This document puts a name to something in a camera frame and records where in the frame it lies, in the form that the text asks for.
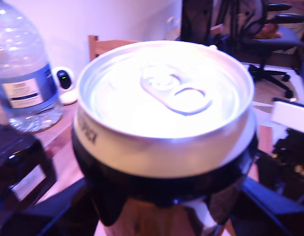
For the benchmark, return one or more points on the shrink-wrapped Pepsi can multipack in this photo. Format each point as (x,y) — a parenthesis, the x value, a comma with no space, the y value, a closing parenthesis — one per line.
(19,152)

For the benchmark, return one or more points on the dark cabinet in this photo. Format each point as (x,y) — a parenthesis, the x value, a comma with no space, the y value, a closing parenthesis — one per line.
(196,22)

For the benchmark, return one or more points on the wooden chair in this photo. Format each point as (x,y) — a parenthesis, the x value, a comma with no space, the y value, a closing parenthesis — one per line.
(105,46)

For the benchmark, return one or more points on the large clear water bottle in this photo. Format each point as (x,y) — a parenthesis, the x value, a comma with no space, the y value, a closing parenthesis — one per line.
(19,61)

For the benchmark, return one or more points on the black Pepsi Max can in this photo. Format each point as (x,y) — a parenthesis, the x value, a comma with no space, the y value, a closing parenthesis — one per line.
(161,98)

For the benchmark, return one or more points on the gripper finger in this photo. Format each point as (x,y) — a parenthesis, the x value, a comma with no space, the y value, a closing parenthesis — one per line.
(63,211)
(269,216)

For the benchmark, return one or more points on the arm camera box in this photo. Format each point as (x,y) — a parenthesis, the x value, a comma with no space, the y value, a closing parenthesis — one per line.
(291,118)

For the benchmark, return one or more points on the small white round camera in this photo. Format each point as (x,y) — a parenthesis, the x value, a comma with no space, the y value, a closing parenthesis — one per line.
(65,81)

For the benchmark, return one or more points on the black office chair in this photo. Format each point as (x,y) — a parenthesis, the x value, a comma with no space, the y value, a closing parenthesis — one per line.
(277,41)

